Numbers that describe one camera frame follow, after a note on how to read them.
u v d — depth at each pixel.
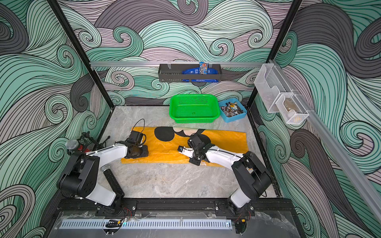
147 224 0.70
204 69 0.90
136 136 0.75
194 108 1.19
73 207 0.74
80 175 0.45
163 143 0.98
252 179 0.44
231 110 1.18
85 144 0.75
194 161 0.80
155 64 0.95
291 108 0.66
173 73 0.95
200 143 0.71
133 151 0.70
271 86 0.77
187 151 0.79
